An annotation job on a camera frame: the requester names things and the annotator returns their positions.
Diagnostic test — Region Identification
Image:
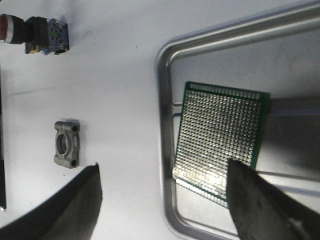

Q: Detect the red emergency stop button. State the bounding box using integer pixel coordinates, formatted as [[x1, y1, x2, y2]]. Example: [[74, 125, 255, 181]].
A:
[[0, 13, 70, 55]]

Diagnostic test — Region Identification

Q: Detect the silver metal tray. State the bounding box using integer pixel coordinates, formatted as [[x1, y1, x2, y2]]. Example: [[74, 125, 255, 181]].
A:
[[156, 0, 320, 240]]

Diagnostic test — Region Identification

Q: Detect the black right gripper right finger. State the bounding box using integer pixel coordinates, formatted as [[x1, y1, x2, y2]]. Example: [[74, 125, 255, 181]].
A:
[[226, 159, 320, 240]]

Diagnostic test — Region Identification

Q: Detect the grey metal bearing block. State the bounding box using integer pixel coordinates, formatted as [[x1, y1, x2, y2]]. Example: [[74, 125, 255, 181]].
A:
[[53, 121, 80, 169]]

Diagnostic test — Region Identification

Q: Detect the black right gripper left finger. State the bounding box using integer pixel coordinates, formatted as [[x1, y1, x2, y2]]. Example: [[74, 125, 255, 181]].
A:
[[0, 164, 103, 240]]

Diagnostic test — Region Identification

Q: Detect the green perforated circuit board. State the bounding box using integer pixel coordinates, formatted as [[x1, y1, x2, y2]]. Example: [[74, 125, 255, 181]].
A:
[[172, 81, 271, 207]]

